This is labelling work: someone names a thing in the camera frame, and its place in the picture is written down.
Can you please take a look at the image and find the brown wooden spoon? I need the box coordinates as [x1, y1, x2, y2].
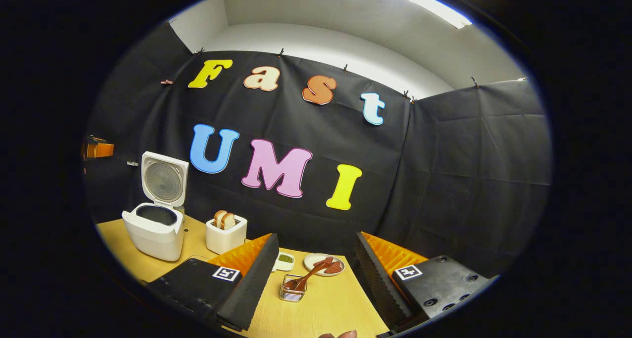
[284, 260, 330, 292]

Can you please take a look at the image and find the white oval plate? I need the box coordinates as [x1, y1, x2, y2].
[304, 253, 345, 277]

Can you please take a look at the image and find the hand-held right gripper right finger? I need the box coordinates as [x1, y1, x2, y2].
[355, 231, 500, 331]

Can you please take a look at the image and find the black backdrop cloth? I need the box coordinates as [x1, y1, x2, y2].
[81, 22, 553, 279]

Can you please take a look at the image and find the white rice cooker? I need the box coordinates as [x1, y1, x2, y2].
[121, 151, 190, 262]

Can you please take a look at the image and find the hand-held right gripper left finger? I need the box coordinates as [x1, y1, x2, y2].
[146, 233, 280, 332]

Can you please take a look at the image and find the wire chopstick holder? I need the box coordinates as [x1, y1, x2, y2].
[279, 274, 307, 302]

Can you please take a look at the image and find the white toaster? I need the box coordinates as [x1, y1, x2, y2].
[205, 215, 248, 255]

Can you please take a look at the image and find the white divided bean dish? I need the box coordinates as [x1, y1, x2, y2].
[273, 252, 295, 272]

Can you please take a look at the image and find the row of small black clips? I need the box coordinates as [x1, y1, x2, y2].
[168, 18, 480, 104]

